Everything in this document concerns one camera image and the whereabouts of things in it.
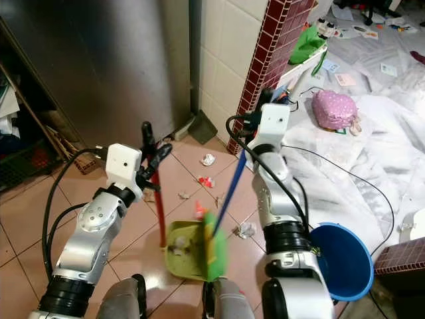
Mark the pink paper card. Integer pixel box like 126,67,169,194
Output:
335,73,357,88

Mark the large crumpled white paper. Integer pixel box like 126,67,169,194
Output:
234,222,258,239

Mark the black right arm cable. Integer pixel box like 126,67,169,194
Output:
225,114,311,230

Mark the pink polka dot bag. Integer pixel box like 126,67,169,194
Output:
311,89,362,136

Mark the white plastic object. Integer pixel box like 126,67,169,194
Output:
398,207,425,244

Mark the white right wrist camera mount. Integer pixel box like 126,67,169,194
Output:
253,102,292,145

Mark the wooden shelf frame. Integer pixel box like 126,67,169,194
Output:
0,60,97,175

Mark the green broom with blue handle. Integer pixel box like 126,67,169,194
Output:
202,148,249,284

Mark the green plastic bag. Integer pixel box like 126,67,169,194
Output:
289,25,329,65

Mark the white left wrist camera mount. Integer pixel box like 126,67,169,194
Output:
104,142,143,189

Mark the dark green plastic crate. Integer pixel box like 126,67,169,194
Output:
0,154,51,192

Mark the grey right robot leg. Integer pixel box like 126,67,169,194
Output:
205,278,268,319

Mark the stainless steel fridge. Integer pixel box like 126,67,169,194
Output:
0,0,195,159

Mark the white floor sheet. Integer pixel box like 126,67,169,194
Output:
279,0,425,257

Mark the maroon tiled ledge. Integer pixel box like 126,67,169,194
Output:
374,237,425,277

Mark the grey robot leg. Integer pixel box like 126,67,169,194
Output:
205,278,268,319
96,274,148,319

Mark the white plastic box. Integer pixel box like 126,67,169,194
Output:
278,45,329,90

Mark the blue plastic bucket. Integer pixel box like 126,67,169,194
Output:
308,222,375,302

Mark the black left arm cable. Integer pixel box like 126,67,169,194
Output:
41,148,111,283

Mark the grey left robot leg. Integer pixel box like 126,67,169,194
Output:
96,274,148,319

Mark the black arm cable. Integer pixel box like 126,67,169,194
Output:
41,148,111,283
225,114,311,230

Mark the thin black floor cable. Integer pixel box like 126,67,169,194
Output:
280,143,397,257

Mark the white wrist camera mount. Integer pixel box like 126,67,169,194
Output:
253,102,292,145
104,142,143,189

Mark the green dustpan with red handle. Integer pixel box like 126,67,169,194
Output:
154,130,214,281

